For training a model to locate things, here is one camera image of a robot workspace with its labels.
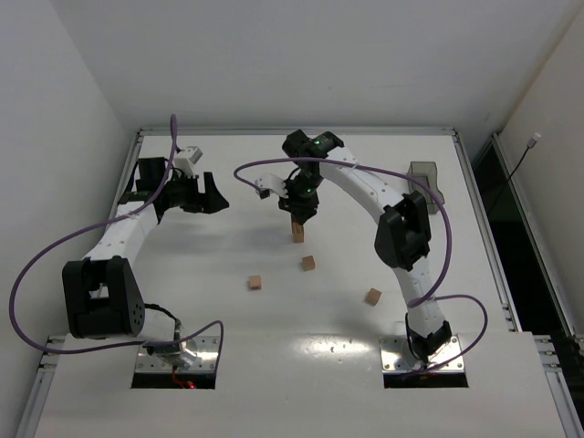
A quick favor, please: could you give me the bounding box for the dark long wood block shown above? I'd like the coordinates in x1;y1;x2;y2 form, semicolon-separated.
291;221;304;235

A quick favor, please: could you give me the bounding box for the light wood cube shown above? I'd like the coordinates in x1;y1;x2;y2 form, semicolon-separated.
292;233;305;244
364;288;381;306
301;255;316;271
248;275;262;290

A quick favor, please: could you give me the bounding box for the grey transparent plastic bin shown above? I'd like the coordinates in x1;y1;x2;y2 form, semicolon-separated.
407;161;444;215

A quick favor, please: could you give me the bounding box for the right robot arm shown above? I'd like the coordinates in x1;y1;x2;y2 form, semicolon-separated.
278;130;452;362

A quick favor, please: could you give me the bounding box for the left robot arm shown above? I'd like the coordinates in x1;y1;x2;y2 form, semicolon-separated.
62;148;229;343

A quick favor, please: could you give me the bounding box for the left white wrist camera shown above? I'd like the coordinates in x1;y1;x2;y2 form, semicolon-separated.
173;146;203;177

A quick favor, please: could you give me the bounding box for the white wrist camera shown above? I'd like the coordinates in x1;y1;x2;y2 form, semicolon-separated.
255;173;287;199
173;146;203;177

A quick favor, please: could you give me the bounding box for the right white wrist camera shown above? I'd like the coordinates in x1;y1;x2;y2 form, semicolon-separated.
255;173;287;199

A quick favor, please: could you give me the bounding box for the aluminium table frame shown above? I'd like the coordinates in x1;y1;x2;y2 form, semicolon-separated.
13;126;584;438

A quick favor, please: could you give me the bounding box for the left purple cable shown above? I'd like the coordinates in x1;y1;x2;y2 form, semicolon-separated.
8;113;224;355

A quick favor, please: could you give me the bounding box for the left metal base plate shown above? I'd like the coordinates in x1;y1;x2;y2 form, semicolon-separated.
135;336;219;373

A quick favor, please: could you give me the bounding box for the metal base plate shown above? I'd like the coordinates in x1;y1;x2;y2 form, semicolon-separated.
135;336;219;373
379;335;465;373

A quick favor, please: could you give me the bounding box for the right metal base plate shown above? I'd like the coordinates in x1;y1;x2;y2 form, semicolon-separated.
379;335;465;373

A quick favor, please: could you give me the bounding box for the black wall cable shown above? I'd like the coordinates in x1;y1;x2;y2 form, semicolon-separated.
483;132;543;215

